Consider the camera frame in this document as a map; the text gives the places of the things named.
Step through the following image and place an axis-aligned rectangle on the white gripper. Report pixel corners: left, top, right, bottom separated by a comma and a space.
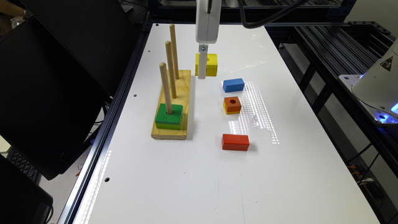
196, 0, 221, 80

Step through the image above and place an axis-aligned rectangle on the yellow square block with hole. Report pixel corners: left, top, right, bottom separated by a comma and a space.
195, 54, 218, 77

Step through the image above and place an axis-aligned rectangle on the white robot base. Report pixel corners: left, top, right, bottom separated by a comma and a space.
339, 42, 397, 125

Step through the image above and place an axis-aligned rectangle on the blue rectangular block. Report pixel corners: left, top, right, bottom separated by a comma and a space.
223, 78, 245, 93

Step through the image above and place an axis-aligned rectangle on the orange square block with hole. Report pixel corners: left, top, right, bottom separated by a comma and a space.
223, 96, 241, 105

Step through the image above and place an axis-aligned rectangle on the thin yellow block under orange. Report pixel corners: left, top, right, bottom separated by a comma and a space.
223, 103, 241, 114

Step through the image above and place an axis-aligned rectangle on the dark green square block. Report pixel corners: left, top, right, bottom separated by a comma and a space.
155, 103, 183, 125

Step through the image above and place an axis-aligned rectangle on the light green square block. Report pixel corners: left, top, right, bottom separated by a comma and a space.
155, 123, 181, 130

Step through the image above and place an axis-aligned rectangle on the red rectangular block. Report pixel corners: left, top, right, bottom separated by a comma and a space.
221, 134, 249, 151

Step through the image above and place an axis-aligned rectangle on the wooden peg board base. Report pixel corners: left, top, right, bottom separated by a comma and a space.
150, 69, 192, 141

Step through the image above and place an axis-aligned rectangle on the middle wooden peg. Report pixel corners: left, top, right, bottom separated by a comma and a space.
165, 40, 177, 99

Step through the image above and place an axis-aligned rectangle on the wooden peg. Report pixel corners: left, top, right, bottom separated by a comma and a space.
169, 24, 179, 80
165, 40, 177, 99
159, 62, 172, 115

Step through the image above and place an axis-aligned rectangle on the rear wooden peg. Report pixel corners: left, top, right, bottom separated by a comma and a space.
169, 24, 179, 80

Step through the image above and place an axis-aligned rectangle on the front wooden peg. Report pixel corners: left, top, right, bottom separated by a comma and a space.
159, 62, 172, 115

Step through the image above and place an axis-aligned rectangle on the black panel upper left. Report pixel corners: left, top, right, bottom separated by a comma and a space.
22, 0, 136, 96

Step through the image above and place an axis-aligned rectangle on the large black monitor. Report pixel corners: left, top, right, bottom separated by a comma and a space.
1, 19, 107, 180

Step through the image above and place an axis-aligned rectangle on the black keyboard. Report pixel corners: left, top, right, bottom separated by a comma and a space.
6, 147, 40, 184

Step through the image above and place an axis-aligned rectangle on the black monitor bottom left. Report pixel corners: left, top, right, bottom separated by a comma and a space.
1, 156, 53, 224

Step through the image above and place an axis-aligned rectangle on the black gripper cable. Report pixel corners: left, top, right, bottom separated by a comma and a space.
237, 0, 310, 30

